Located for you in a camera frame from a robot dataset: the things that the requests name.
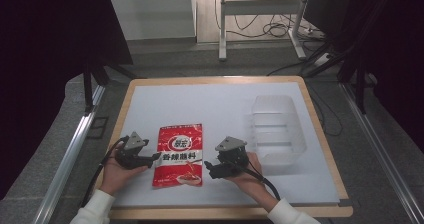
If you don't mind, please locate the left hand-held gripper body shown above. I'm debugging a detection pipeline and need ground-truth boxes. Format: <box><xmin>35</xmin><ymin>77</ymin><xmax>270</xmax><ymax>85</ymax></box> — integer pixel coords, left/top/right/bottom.
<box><xmin>115</xmin><ymin>131</ymin><xmax>153</xmax><ymax>170</ymax></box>

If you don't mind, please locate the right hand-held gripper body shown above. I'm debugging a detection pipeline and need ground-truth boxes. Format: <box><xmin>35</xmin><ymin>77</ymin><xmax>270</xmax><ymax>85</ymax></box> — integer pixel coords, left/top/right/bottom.
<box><xmin>213</xmin><ymin>136</ymin><xmax>250</xmax><ymax>179</ymax></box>

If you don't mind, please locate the red seasoning packet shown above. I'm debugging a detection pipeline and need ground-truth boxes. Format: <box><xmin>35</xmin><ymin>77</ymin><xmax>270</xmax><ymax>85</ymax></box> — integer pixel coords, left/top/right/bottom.
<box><xmin>151</xmin><ymin>123</ymin><xmax>204</xmax><ymax>189</ymax></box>

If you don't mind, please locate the clear plastic container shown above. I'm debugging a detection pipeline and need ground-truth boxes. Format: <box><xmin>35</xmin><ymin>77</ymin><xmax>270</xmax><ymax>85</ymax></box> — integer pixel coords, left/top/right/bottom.
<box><xmin>249</xmin><ymin>94</ymin><xmax>308</xmax><ymax>167</ymax></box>

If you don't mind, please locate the person's left hand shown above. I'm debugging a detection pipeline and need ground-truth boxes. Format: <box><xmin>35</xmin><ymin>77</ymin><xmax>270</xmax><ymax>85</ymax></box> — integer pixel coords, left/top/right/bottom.
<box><xmin>99</xmin><ymin>149</ymin><xmax>150</xmax><ymax>197</ymax></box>

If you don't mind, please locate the person's right hand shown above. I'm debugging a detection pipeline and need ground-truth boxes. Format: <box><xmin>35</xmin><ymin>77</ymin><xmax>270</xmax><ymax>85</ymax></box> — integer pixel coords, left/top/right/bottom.
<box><xmin>226</xmin><ymin>151</ymin><xmax>280</xmax><ymax>213</ymax></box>

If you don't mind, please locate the dark floor hatch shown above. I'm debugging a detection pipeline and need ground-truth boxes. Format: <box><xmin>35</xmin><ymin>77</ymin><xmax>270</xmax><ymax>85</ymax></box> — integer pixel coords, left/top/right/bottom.
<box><xmin>86</xmin><ymin>116</ymin><xmax>110</xmax><ymax>140</ymax></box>

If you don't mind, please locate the white board mat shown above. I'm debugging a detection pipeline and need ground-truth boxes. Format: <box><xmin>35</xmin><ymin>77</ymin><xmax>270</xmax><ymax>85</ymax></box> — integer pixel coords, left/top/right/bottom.
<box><xmin>112</xmin><ymin>81</ymin><xmax>341</xmax><ymax>208</ymax></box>

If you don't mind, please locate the wooden table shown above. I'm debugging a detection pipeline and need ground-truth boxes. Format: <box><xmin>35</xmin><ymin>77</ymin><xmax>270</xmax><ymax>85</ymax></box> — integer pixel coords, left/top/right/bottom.
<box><xmin>94</xmin><ymin>75</ymin><xmax>355</xmax><ymax>220</ymax></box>

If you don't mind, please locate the black stand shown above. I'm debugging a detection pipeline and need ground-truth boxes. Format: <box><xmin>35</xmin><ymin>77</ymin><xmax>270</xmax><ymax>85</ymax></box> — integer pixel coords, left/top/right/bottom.
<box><xmin>299</xmin><ymin>42</ymin><xmax>369</xmax><ymax>116</ymax></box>
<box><xmin>82</xmin><ymin>61</ymin><xmax>138</xmax><ymax>115</ymax></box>

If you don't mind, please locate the dark curtain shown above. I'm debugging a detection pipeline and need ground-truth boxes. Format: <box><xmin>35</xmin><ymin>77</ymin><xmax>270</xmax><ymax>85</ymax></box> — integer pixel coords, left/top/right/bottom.
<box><xmin>302</xmin><ymin>0</ymin><xmax>424</xmax><ymax>153</ymax></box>
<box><xmin>0</xmin><ymin>0</ymin><xmax>134</xmax><ymax>200</ymax></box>

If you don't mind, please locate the white cabinet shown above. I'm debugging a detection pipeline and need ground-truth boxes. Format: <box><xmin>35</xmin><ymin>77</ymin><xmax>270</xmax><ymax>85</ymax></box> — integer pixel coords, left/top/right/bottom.
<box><xmin>107</xmin><ymin>0</ymin><xmax>198</xmax><ymax>42</ymax></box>

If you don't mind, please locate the white power strip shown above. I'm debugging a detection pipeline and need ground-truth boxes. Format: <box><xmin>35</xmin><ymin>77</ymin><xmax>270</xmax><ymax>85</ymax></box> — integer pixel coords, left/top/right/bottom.
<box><xmin>301</xmin><ymin>26</ymin><xmax>326</xmax><ymax>40</ymax></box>

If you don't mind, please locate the left hand-held gripper black cable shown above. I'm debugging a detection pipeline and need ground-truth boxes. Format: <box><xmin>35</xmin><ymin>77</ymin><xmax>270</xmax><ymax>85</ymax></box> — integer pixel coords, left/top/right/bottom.
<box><xmin>79</xmin><ymin>135</ymin><xmax>130</xmax><ymax>209</ymax></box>

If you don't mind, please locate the hand-held gripper black cable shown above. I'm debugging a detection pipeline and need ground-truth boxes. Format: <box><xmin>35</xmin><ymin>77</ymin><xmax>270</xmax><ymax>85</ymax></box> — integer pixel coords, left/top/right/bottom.
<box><xmin>232</xmin><ymin>159</ymin><xmax>282</xmax><ymax>202</ymax></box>
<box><xmin>79</xmin><ymin>135</ymin><xmax>130</xmax><ymax>209</ymax></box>

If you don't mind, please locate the right hand-held gripper black cable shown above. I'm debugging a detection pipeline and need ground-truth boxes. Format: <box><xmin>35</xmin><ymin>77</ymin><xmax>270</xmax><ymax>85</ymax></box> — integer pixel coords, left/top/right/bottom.
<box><xmin>232</xmin><ymin>159</ymin><xmax>282</xmax><ymax>202</ymax></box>

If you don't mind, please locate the aluminium rail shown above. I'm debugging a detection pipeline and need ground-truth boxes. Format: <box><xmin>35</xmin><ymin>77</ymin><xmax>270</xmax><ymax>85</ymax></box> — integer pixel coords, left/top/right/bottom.
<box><xmin>32</xmin><ymin>84</ymin><xmax>107</xmax><ymax>224</ymax></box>
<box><xmin>339</xmin><ymin>82</ymin><xmax>424</xmax><ymax>224</ymax></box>

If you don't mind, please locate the thin black floor cable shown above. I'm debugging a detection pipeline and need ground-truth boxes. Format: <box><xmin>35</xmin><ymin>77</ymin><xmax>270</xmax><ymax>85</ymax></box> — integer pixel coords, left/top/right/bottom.
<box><xmin>307</xmin><ymin>83</ymin><xmax>344</xmax><ymax>138</ymax></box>

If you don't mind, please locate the white metal desk frame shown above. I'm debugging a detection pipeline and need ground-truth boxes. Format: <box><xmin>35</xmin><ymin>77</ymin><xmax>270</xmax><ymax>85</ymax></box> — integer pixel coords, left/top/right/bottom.
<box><xmin>217</xmin><ymin>0</ymin><xmax>312</xmax><ymax>62</ymax></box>

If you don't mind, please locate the tangle of black floor cables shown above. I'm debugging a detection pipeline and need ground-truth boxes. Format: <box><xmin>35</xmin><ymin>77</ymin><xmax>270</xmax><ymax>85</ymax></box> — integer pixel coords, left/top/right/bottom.
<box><xmin>214</xmin><ymin>0</ymin><xmax>322</xmax><ymax>40</ymax></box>

